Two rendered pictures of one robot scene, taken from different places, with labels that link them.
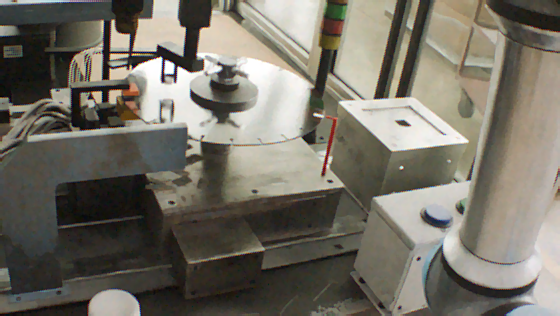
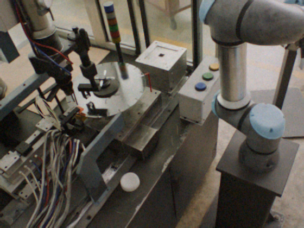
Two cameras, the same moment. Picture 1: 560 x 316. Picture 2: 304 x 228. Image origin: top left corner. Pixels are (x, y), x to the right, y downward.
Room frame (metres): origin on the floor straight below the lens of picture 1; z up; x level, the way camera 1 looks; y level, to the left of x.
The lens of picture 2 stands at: (-0.06, 0.27, 1.72)
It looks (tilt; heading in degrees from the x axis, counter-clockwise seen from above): 46 degrees down; 340
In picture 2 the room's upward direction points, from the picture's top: 10 degrees counter-clockwise
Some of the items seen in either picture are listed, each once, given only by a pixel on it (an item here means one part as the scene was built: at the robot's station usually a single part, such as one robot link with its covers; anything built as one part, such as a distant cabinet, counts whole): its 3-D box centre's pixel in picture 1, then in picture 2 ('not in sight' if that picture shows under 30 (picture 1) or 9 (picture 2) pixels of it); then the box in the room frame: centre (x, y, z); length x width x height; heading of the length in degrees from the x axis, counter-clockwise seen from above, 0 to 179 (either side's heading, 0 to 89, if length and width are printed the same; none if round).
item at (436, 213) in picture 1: (436, 217); (200, 87); (0.69, -0.24, 0.90); 0.04 x 0.04 x 0.02
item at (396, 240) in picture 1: (450, 242); (204, 89); (0.74, -0.29, 0.82); 0.28 x 0.11 x 0.15; 120
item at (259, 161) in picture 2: not in sight; (260, 147); (0.38, -0.29, 0.80); 0.15 x 0.15 x 0.10
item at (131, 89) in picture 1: (103, 103); (73, 120); (0.76, 0.28, 0.95); 0.10 x 0.03 x 0.07; 120
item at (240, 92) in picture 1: (224, 85); (104, 84); (0.86, 0.11, 0.96); 0.11 x 0.11 x 0.03
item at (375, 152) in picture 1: (393, 156); (162, 67); (0.98, -0.21, 0.82); 0.18 x 0.18 x 0.15; 30
